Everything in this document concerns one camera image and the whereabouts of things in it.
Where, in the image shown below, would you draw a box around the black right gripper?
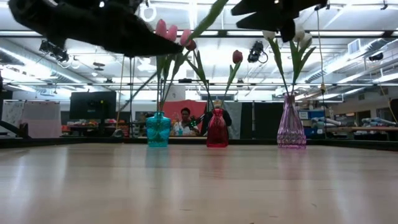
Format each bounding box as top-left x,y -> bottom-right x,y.
231,0 -> 307,43

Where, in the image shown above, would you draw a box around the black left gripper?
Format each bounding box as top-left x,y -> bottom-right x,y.
55,0 -> 184,58

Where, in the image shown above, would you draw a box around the green flower stem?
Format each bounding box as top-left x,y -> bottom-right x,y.
262,30 -> 290,96

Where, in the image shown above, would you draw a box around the white artificial tulip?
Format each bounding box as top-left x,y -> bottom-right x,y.
292,32 -> 317,96
288,26 -> 306,96

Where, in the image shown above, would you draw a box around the blue glass vase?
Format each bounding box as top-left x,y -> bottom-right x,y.
145,111 -> 172,148

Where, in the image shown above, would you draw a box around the red glass vase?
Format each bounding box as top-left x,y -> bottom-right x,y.
206,108 -> 229,148

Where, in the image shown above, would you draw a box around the purple glass vase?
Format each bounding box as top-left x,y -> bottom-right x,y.
276,94 -> 307,149

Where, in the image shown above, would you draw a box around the red cloth panel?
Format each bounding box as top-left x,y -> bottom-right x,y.
162,99 -> 208,125

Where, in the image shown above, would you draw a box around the black monitor screen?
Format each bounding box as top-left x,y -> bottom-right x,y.
69,90 -> 118,120

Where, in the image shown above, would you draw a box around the person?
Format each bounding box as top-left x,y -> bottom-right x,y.
172,107 -> 200,137
201,99 -> 233,136

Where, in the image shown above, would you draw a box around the white ceiling vent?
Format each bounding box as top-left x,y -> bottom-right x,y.
347,38 -> 362,56

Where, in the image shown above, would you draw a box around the cluttered wooden desk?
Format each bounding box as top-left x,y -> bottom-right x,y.
61,119 -> 125,138

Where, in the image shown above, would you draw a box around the black partition panel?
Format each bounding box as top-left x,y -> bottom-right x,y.
242,101 -> 284,140

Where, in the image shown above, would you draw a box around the grey cloth panel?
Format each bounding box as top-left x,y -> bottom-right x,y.
223,101 -> 243,140

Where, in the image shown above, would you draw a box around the blue storage boxes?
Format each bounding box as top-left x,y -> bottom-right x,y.
295,109 -> 326,139

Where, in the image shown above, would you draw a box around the pale blue lab device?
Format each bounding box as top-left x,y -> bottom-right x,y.
312,116 -> 343,127
362,117 -> 397,127

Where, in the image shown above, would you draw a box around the white board panel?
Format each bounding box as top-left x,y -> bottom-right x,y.
1,101 -> 62,139

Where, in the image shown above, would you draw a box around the wooden workbench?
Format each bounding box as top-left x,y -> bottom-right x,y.
325,125 -> 398,141

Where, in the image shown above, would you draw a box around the black hanging camera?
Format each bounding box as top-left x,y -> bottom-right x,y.
247,40 -> 269,65
39,40 -> 71,63

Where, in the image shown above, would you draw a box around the thin hanging cable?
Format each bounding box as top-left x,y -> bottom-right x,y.
127,57 -> 137,138
115,55 -> 125,130

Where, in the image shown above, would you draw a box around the black rectangular stand frame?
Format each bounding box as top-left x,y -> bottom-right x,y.
159,78 -> 210,103

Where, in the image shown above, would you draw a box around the hanging cord with knob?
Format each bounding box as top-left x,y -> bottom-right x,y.
314,5 -> 327,96

